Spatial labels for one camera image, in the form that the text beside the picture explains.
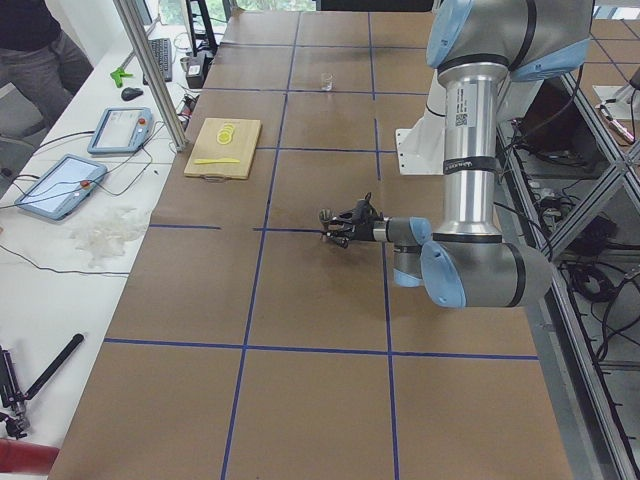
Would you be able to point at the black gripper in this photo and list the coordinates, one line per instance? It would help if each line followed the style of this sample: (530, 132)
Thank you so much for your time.
(363, 230)

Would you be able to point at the steel jigger shaker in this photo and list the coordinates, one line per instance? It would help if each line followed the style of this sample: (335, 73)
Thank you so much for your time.
(325, 216)

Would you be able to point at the clear glass measuring cup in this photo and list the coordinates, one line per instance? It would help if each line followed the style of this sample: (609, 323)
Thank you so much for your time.
(327, 81)

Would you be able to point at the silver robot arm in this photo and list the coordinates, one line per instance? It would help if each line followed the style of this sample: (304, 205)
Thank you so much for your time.
(474, 46)

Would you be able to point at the yellow plastic knife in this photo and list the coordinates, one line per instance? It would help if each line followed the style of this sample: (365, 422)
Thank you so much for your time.
(222, 160)

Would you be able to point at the bamboo cutting board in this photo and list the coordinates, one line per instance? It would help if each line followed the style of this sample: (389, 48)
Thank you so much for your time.
(242, 146)

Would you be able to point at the black computer box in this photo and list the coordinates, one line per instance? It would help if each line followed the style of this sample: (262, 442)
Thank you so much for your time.
(198, 68)

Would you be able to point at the far teach pendant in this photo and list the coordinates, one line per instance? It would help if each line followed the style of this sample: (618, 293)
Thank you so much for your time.
(121, 131)

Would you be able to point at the teach pendant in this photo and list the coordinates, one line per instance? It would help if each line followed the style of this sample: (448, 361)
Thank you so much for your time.
(121, 131)
(62, 188)

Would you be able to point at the crumpled clear plastic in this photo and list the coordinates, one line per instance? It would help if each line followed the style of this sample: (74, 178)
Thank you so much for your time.
(105, 236)

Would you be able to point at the black keyboard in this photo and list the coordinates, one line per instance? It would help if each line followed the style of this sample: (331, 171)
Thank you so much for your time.
(161, 49)

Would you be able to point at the black computer mouse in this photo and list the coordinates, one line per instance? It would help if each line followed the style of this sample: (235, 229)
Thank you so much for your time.
(131, 93)

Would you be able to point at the green plastic tool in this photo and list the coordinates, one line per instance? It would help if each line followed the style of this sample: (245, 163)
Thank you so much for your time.
(118, 75)

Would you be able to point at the near teach pendant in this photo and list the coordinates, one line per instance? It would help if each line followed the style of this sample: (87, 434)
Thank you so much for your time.
(62, 188)

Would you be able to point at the person in black shirt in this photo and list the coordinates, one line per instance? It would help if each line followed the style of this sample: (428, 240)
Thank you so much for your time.
(44, 64)

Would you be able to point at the red cylinder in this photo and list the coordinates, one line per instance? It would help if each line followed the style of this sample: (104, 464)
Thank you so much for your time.
(21, 457)

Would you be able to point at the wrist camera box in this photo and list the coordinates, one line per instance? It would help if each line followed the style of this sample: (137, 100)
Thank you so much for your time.
(364, 211)

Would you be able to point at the aluminium frame post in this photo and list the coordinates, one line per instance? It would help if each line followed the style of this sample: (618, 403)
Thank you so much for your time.
(137, 35)

